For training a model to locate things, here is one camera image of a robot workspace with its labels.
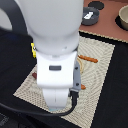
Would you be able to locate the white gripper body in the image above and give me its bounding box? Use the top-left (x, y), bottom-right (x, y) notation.
top-left (36, 51), bottom-right (81, 109)

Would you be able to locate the brown toy sausage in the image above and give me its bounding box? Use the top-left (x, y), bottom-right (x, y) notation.
top-left (32, 72), bottom-right (37, 79)

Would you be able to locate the yellow butter box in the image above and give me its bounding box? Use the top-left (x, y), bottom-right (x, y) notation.
top-left (31, 43), bottom-right (36, 58)

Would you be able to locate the white toy fish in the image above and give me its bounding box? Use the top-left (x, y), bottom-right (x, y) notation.
top-left (84, 12), bottom-right (93, 19)

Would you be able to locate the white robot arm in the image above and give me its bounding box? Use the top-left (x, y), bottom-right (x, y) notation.
top-left (0, 0), bottom-right (84, 110)

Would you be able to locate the woven beige placemat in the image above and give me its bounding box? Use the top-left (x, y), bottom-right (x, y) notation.
top-left (14, 37), bottom-right (114, 128)

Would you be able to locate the grey toy saucepan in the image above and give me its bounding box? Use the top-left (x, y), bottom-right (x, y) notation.
top-left (82, 7), bottom-right (100, 26)

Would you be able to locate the black stove burner disc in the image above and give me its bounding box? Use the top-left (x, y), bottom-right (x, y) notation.
top-left (88, 1), bottom-right (104, 10)

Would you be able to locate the beige bowl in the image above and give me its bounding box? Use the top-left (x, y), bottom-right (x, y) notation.
top-left (119, 5), bottom-right (128, 30)

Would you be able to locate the fork with orange handle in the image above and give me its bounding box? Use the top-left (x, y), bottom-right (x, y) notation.
top-left (79, 84), bottom-right (87, 91)

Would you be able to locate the knife with orange handle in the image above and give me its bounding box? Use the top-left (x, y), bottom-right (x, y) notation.
top-left (78, 55), bottom-right (98, 63)

